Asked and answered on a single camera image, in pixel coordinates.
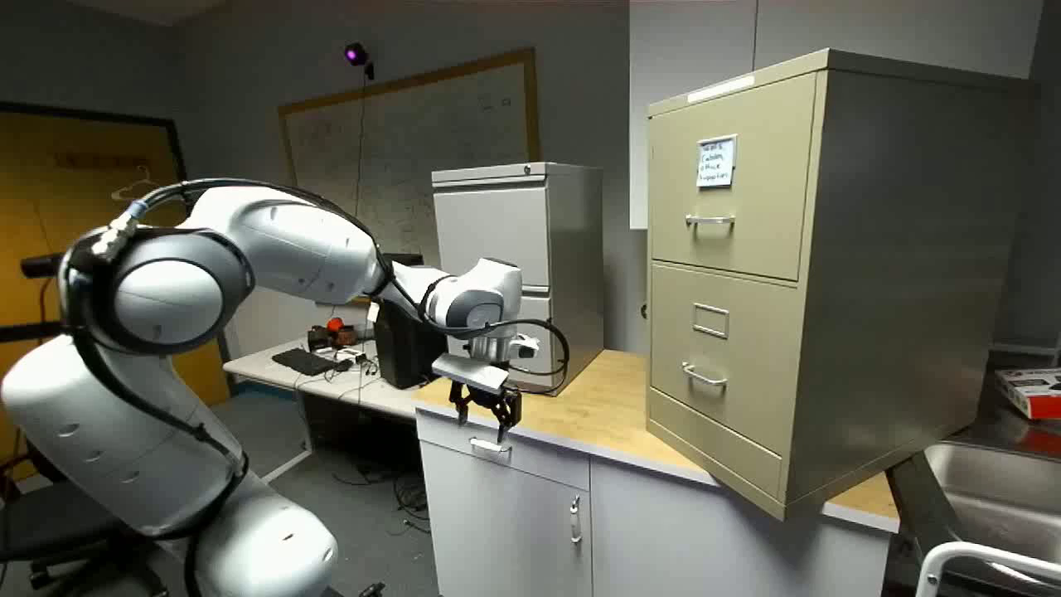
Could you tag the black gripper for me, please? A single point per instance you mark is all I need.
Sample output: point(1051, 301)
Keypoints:
point(477, 384)

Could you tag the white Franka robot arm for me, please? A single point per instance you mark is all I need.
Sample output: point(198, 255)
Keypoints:
point(278, 250)

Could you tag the metal base cabinet drawer pull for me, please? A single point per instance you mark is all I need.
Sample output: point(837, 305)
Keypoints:
point(490, 450)

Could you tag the beige labelled cabinet drawer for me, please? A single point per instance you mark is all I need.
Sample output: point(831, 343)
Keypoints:
point(765, 166)

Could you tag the black box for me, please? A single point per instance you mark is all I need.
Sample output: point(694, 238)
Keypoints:
point(402, 350)

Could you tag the metal base cabinet door pull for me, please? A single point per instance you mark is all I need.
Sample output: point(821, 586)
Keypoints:
point(576, 518)

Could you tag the small red object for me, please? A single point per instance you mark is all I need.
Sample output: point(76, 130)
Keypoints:
point(334, 329)

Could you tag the grey lateral filing cabinet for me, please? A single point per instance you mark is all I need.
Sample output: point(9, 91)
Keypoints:
point(569, 255)

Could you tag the black keyboard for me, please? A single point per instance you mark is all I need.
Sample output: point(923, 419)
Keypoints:
point(304, 360)

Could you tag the white base cabinet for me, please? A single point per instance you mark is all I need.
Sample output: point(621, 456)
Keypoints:
point(663, 531)

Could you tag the empty metal label holder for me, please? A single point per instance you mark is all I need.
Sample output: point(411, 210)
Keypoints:
point(710, 319)

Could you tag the wood-framed whiteboard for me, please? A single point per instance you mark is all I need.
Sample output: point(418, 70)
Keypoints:
point(442, 145)

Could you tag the white paper label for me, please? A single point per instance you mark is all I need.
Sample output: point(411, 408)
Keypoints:
point(719, 161)

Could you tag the beige metal filing cabinet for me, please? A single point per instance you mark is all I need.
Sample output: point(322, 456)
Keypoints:
point(905, 277)

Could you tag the yellow door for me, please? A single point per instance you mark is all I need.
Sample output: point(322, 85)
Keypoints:
point(43, 188)

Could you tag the steel sink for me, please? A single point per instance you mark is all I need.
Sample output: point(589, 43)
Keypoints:
point(996, 486)

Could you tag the red and white box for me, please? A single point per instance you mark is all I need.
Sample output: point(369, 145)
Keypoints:
point(1034, 388)

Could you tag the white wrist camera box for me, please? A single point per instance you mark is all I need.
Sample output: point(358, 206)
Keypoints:
point(521, 345)

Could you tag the small camera with purple light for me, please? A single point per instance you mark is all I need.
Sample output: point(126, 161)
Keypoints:
point(355, 54)

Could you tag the black camera on stand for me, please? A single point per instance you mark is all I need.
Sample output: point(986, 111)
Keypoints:
point(39, 268)

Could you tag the white metal rail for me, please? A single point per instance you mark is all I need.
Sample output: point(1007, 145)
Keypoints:
point(982, 551)

